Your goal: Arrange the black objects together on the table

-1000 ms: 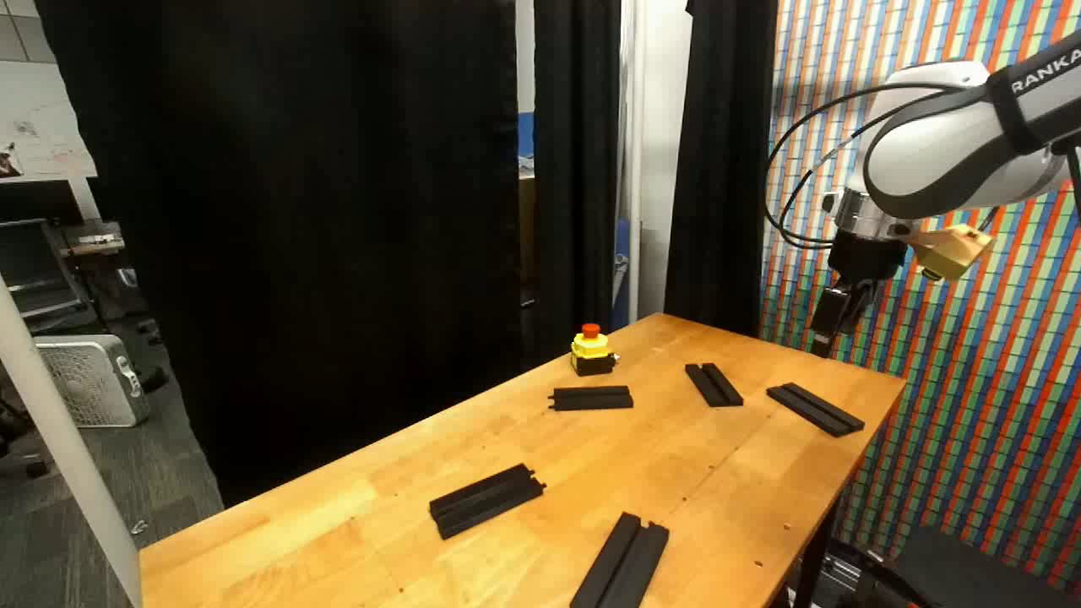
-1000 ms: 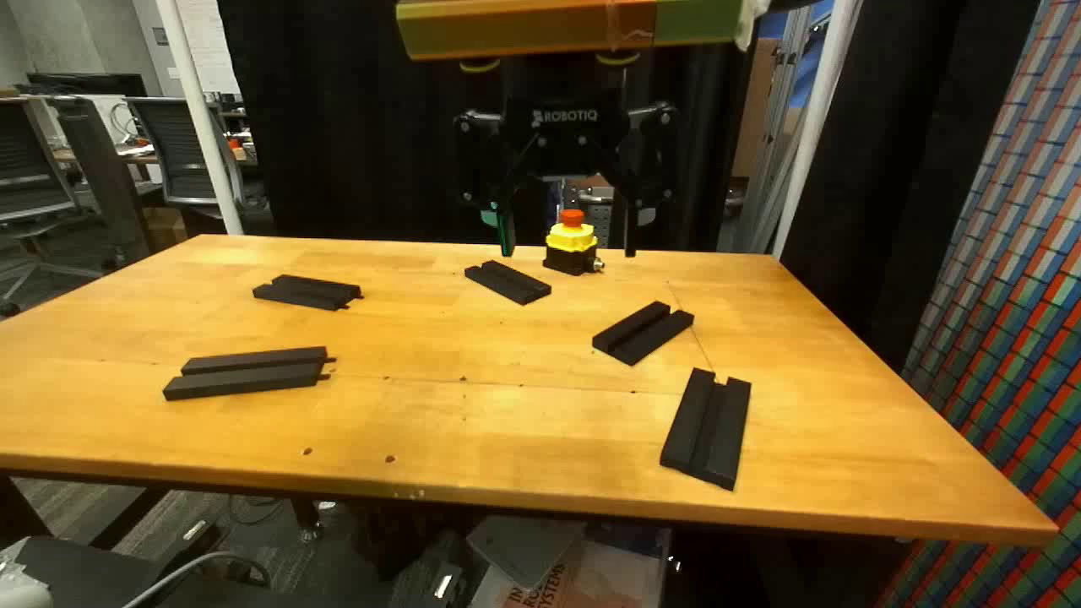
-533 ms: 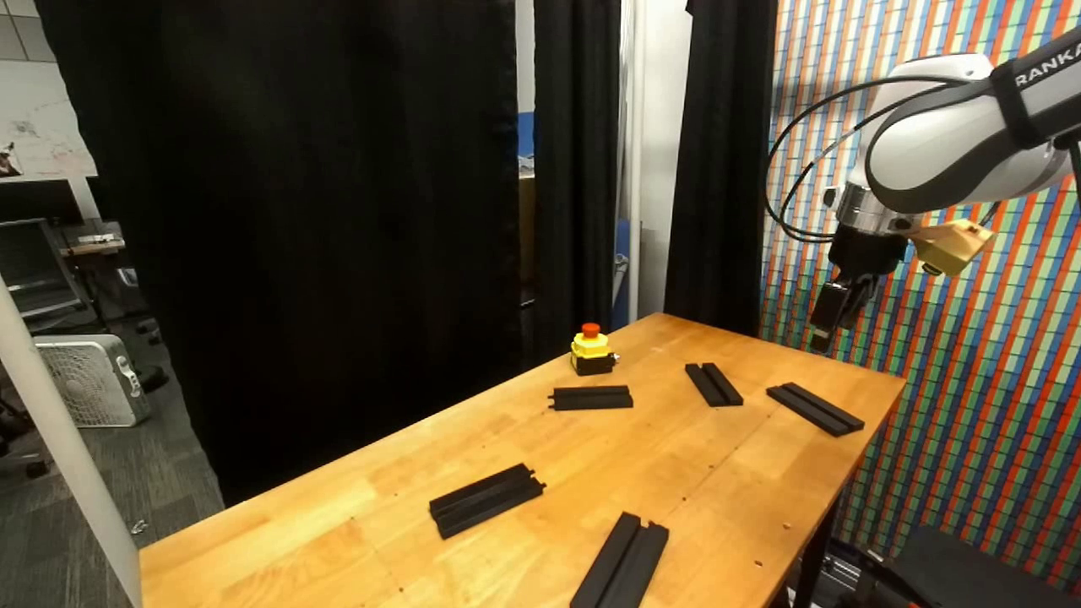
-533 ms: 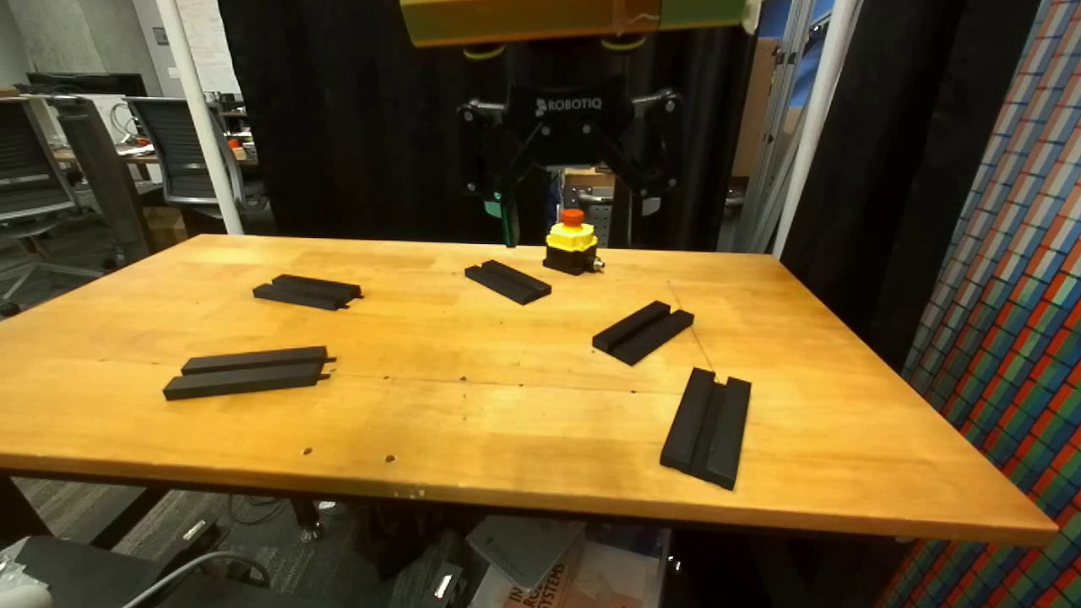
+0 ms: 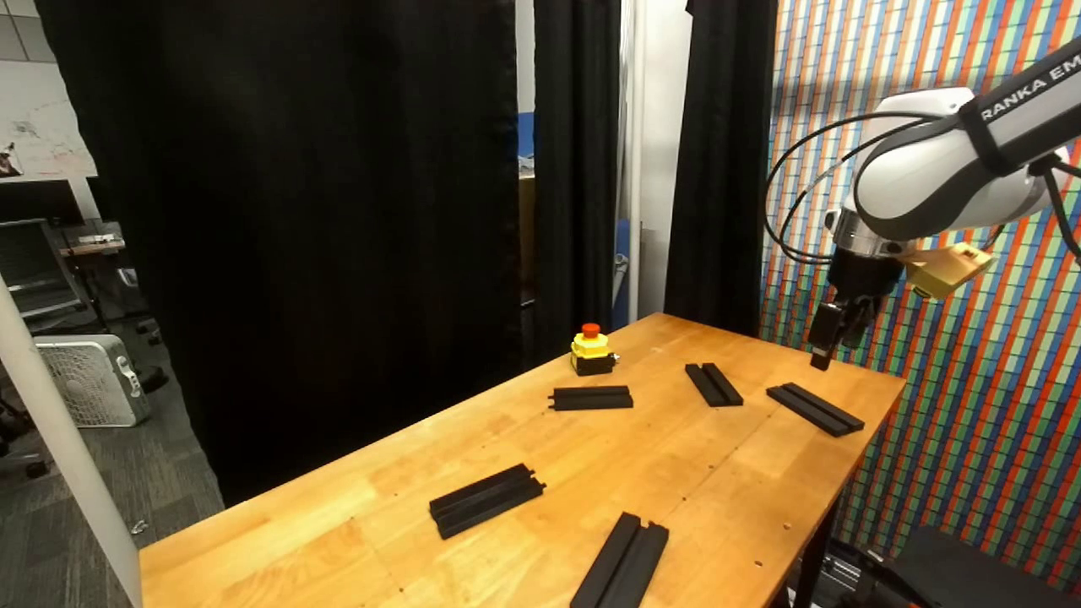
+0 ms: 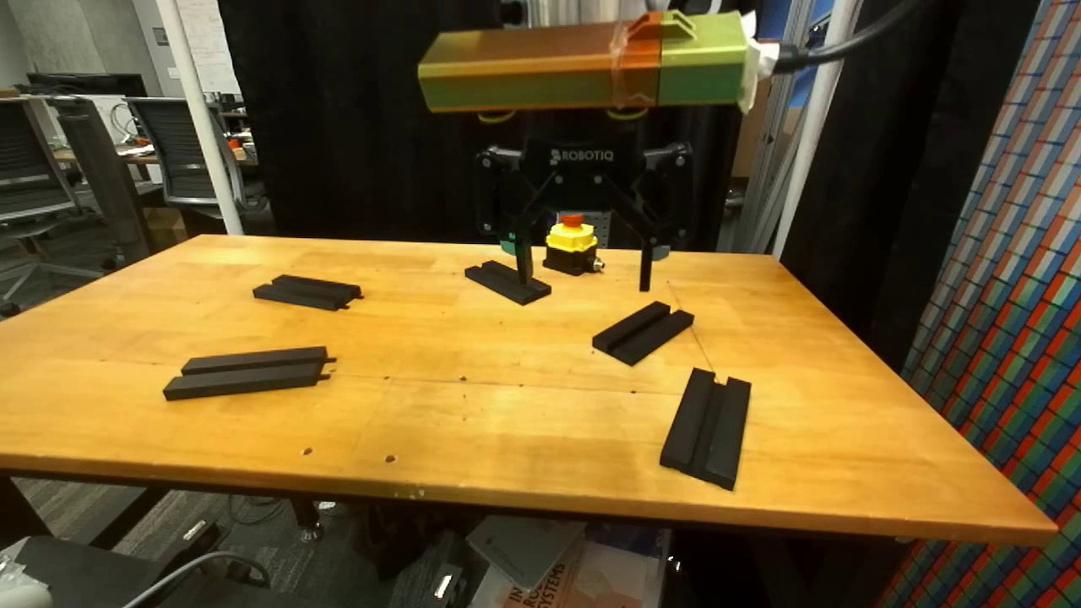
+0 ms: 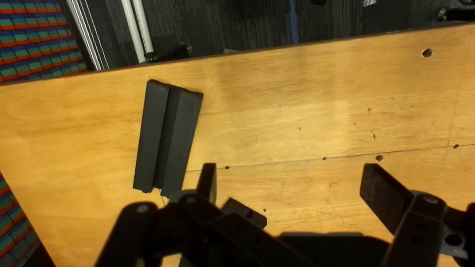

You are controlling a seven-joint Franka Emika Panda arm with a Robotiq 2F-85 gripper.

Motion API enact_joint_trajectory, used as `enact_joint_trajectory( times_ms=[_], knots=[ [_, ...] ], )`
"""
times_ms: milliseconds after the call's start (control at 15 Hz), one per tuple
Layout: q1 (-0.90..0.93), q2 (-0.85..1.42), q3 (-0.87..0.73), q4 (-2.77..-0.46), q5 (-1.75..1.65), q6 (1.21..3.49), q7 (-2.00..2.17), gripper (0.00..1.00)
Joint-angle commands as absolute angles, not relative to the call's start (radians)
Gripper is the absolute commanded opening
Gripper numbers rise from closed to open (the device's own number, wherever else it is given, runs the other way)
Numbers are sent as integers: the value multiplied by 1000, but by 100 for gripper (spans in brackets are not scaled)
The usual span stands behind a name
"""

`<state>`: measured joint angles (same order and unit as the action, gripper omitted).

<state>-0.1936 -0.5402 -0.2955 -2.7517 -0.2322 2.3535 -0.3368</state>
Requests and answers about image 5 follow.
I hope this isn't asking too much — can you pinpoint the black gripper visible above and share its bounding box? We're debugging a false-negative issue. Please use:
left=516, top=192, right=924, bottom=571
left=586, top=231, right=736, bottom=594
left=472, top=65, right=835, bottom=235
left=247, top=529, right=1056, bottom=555
left=806, top=249, right=905, bottom=376

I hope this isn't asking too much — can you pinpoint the black grooved plastic rail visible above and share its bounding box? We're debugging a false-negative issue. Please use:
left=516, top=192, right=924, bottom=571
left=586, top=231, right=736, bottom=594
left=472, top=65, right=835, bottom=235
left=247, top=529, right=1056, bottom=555
left=765, top=378, right=870, bottom=440
left=427, top=459, right=550, bottom=541
left=549, top=380, right=634, bottom=413
left=567, top=509, right=672, bottom=608
left=682, top=358, right=748, bottom=410

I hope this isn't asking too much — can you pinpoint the yellow emergency stop button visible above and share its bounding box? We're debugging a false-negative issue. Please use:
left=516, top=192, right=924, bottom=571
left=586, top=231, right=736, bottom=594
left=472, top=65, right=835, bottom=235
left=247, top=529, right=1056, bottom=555
left=567, top=320, right=618, bottom=378

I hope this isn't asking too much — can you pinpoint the black padded seat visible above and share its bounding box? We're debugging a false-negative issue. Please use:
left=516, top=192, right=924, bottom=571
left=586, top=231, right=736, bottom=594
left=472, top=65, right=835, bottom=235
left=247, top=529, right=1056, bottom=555
left=891, top=522, right=1081, bottom=608

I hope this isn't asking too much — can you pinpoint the black curtain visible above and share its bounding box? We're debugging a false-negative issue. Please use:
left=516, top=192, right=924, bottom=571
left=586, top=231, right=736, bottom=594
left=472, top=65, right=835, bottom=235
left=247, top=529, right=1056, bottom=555
left=663, top=0, right=783, bottom=336
left=31, top=0, right=525, bottom=503
left=532, top=0, right=624, bottom=358

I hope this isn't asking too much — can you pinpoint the white perforated computer case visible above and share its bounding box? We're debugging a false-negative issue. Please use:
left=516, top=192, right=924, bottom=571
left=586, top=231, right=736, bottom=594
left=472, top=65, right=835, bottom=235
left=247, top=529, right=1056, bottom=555
left=31, top=330, right=156, bottom=431

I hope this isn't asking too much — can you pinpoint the flat gray device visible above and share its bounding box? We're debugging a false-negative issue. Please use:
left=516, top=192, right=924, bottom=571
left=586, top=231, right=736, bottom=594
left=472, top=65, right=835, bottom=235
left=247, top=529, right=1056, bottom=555
left=62, top=218, right=129, bottom=261

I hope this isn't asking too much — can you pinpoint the white slanted board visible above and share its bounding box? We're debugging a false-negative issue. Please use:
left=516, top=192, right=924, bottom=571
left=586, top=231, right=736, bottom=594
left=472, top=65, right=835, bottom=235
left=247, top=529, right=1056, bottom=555
left=0, top=280, right=145, bottom=608

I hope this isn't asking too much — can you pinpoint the white desk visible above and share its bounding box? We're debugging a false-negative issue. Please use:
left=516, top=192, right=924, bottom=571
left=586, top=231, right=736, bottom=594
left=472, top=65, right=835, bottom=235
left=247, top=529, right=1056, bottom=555
left=0, top=62, right=106, bottom=222

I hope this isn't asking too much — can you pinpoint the gold camera box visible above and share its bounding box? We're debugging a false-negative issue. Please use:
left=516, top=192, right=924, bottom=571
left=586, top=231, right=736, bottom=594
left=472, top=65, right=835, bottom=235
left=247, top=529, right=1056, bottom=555
left=905, top=241, right=996, bottom=302

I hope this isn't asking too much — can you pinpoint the black cable with silver connector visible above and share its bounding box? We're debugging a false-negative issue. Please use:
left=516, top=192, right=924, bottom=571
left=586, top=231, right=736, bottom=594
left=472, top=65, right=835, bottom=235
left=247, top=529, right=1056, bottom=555
left=765, top=108, right=972, bottom=269

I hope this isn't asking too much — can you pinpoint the thin black camera cable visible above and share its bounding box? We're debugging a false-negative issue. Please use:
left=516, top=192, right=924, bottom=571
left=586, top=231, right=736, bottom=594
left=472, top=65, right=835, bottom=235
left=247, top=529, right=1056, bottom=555
left=783, top=113, right=972, bottom=262

